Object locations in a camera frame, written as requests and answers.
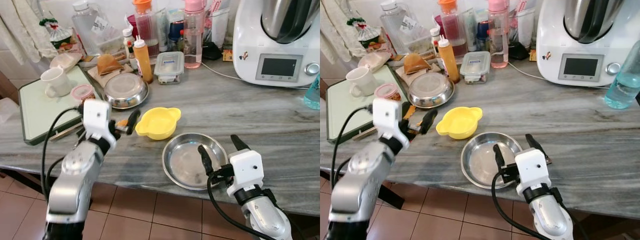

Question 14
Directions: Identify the yellow plastic bowl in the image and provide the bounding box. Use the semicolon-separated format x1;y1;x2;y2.
135;107;182;141
436;106;484;140

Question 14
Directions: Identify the covered steel bowl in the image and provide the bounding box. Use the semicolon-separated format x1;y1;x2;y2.
407;72;455;109
103;73;149;110

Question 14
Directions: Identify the small jar with pink lid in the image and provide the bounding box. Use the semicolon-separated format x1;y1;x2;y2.
71;84;96;103
374;83;401;102

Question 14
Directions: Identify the white and red packet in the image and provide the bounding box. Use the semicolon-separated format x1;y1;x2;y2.
207;0;231;48
512;0;536;48

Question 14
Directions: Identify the brown pouch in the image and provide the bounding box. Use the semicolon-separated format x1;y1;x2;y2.
402;53;431;75
96;54;124;76

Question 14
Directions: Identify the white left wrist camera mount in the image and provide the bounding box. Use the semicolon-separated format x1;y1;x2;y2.
372;98;411;150
82;99;117;149

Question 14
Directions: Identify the pale green tray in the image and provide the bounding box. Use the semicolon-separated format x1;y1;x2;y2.
18;65;108;146
326;65;401;145

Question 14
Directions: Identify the white ceramic mug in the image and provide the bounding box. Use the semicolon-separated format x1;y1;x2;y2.
345;66;378;98
40;67;73;98

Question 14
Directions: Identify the black power adapter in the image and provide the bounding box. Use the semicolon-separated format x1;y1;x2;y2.
202;42;223;61
509;42;531;61

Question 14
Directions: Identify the white hanging towel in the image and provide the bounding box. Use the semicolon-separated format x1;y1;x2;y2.
0;0;58;63
320;0;361;63

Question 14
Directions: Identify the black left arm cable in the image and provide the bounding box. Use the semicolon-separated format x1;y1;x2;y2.
41;106;85;201
331;105;375;191

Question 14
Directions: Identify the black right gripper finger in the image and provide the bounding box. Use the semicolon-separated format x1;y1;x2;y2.
198;144;215;176
493;143;507;174
231;134;251;152
525;133;548;156

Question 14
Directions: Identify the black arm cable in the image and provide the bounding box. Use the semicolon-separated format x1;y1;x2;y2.
206;172;263;240
41;106;85;201
331;105;375;191
491;170;543;240

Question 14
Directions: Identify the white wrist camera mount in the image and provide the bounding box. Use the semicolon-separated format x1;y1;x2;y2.
372;98;411;150
82;99;117;149
227;149;264;197
514;148;551;196

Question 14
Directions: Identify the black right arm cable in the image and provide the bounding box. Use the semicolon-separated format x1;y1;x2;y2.
491;170;543;240
206;172;263;240

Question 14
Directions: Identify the white power cable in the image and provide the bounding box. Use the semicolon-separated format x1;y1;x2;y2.
507;62;608;90
200;62;311;90

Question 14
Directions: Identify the white kitchen cooking machine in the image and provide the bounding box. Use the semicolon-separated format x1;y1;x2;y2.
535;0;640;88
233;0;321;88

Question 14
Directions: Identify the clear bottle with white cap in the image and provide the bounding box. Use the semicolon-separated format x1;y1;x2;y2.
71;0;108;56
380;0;416;55

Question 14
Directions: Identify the clear lidded food container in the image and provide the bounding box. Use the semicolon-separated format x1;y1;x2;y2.
154;51;185;85
459;51;491;84

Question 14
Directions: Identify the beige shallow dish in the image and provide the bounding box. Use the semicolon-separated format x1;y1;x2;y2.
50;52;83;71
357;52;391;71

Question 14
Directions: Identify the turquoise plastic bottle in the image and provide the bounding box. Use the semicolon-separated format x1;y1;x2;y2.
304;75;321;111
604;40;640;110

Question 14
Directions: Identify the small white bottle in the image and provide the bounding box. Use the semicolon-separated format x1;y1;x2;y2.
122;27;136;58
430;26;443;56

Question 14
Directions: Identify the tied snack bag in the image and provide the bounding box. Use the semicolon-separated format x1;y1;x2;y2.
39;18;76;51
346;17;383;51

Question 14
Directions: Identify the bottle with orange lid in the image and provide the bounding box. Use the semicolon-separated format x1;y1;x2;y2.
438;0;468;57
133;0;160;58

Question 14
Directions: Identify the shallow steel plate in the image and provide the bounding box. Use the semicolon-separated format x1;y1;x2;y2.
460;132;523;190
162;132;231;191

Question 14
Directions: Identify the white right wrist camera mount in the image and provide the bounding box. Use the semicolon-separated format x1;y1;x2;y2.
514;148;551;196
227;149;264;197

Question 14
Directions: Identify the orange squeeze bottle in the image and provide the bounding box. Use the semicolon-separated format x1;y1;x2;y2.
132;36;154;84
437;36;460;84

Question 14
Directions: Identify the pink water bottle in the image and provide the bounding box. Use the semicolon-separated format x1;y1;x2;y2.
183;0;206;69
488;0;510;69

